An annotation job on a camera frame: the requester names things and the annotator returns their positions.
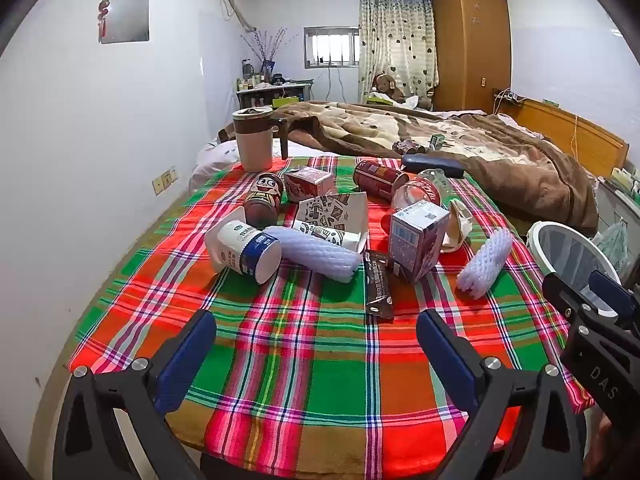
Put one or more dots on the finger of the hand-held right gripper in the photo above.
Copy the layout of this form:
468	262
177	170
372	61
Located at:
610	295
562	297

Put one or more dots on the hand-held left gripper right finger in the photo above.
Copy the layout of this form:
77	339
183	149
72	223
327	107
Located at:
445	355

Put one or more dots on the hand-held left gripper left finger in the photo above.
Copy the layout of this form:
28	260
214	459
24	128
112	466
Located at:
185	355

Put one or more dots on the white mesh trash bin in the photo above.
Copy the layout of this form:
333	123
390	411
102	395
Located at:
570	255

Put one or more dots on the white foam net sleeve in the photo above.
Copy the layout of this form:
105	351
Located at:
310	255
485	260

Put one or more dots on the brown snack wrapper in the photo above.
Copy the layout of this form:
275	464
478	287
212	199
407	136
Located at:
377	285

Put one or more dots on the purple white milk carton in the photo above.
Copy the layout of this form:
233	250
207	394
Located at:
415	245

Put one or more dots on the white blue paper cup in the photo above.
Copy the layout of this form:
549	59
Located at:
240	250

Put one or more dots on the beige paper cup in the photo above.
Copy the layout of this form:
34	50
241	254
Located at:
457	227

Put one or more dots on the clear red label plastic bottle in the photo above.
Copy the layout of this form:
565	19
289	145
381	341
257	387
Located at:
417	191

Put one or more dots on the cartoon boy face can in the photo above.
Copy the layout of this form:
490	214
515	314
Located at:
264	195

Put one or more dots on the printed paper food box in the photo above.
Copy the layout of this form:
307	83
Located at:
330	212

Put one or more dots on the red drink can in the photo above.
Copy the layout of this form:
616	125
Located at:
377	177

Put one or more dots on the small pink drink carton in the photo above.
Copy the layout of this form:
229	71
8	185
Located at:
310	182

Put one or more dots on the white nightstand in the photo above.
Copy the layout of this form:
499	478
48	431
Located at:
622	200

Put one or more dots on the plaid red green tablecloth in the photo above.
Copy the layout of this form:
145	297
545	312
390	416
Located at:
310	360

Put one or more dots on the brown printed blanket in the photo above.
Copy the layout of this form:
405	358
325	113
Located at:
500	160

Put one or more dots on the wooden bed headboard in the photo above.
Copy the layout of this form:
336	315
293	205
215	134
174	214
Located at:
575	132

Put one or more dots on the dark blue glasses case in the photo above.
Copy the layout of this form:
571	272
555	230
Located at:
432	164

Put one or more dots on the small green white box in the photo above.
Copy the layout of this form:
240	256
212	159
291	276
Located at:
438	141

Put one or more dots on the white bed sheet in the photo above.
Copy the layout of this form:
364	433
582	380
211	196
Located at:
215	155

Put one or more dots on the power strip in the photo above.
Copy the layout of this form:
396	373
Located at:
507	96

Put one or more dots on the dark red toy car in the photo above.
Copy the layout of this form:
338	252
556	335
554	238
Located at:
407	147

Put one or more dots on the wooden wardrobe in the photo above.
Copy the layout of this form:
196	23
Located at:
470	45

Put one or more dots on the brown teddy bear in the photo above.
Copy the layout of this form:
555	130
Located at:
385	87

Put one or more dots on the cluttered small shelf desk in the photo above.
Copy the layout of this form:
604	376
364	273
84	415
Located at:
270	94

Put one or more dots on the patterned window curtain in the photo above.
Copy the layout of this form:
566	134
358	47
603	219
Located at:
397	40

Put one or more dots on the vase with purple branches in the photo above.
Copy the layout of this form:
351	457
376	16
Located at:
265	57

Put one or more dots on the barred window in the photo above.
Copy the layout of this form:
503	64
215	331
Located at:
330	47

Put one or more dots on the red hanging ornament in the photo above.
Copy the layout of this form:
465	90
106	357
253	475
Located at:
104	15

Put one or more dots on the air conditioner pipe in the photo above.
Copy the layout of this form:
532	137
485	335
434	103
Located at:
235	7

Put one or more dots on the wall socket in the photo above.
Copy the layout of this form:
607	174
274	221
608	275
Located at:
165	180

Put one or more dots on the square wall mirror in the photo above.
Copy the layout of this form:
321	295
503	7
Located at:
127	15

